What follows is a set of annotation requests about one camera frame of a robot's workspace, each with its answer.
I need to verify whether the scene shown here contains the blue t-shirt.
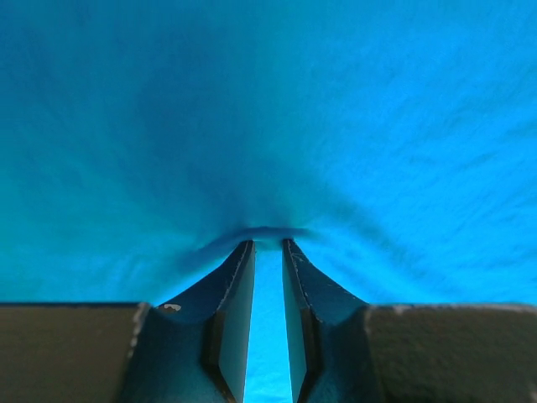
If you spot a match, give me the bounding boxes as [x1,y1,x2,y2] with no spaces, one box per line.
[1,1,536,402]

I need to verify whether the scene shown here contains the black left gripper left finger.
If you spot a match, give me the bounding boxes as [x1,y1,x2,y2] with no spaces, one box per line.
[1,241,255,402]

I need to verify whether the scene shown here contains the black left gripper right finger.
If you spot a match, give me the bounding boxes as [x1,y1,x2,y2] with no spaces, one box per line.
[282,239,536,402]

